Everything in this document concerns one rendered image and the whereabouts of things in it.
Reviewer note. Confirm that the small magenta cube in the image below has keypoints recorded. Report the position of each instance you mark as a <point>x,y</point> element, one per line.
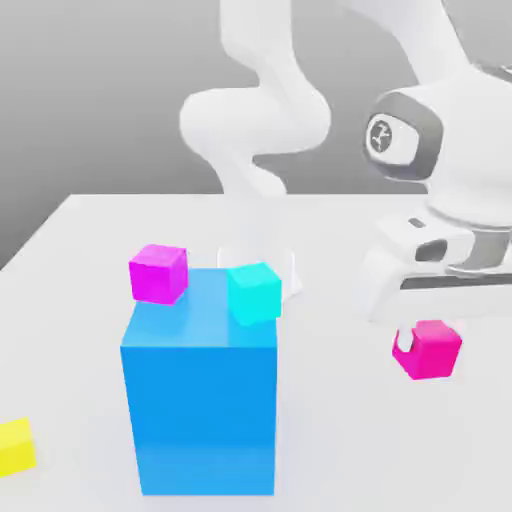
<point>158,276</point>

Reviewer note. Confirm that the small yellow cube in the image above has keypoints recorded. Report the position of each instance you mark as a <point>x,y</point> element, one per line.
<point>16,448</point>

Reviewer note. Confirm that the large blue box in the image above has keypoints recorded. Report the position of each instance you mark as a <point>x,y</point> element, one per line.
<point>204,400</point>

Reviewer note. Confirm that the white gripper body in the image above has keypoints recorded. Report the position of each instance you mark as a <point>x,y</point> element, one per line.
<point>440,304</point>

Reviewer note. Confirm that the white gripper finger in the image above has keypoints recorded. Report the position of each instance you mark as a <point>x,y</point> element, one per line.
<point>405,340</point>

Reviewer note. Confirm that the small cyan cube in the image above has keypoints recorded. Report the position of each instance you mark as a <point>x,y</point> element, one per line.
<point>256,296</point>

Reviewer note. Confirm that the small pink cube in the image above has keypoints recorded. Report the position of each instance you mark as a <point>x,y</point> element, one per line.
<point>434,354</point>

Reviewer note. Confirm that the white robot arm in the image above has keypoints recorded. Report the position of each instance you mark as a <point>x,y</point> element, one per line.
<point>276,100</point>

